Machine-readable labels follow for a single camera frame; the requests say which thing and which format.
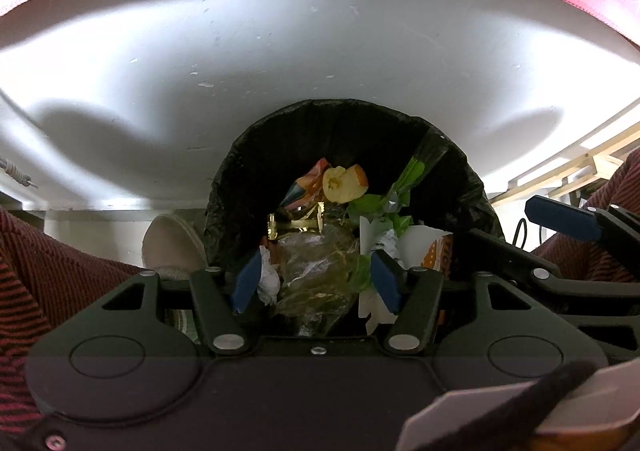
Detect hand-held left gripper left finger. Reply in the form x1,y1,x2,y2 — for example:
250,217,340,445
99,249,264,358

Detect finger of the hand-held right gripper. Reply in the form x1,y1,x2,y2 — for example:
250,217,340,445
466,228,640,318
525,194,640,257

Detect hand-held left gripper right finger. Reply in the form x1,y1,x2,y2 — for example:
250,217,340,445
370,250,545,358

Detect white green packet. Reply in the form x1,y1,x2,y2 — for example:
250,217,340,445
347,193,416,265

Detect orange white carton box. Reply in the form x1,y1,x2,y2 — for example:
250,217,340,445
358,223,454,335

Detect clear plastic bag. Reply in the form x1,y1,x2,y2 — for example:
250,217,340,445
272,225,374,337

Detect yellow apple piece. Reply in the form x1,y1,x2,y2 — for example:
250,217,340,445
322,163,370,205

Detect colourful snack wrapper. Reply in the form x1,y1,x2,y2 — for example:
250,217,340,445
278,156,332,210

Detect green plastic wrapper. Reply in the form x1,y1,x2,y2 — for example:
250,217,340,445
382,153,432,207

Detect waste bin with black liner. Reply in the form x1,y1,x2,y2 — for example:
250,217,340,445
202,98,506,333

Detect crumpled white tissue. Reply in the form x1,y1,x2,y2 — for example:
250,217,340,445
255,245,282,306

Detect light wooden rack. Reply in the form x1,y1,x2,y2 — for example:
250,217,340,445
492,120,640,205

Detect gold foil wrapper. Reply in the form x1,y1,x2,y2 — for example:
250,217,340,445
267,200,329,240

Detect person's right leg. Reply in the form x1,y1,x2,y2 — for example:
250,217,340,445
530,146,640,283

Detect person's leg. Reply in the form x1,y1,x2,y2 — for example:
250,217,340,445
530,146,640,283
0,205,152,433

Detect beige shoe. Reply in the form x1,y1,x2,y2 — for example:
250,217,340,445
141,213,206,282

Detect person's left leg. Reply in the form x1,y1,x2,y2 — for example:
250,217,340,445
0,205,152,433

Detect white table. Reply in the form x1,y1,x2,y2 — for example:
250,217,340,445
0,0,640,213

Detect grey ribbed cable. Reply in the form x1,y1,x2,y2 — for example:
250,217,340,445
0,156,40,190

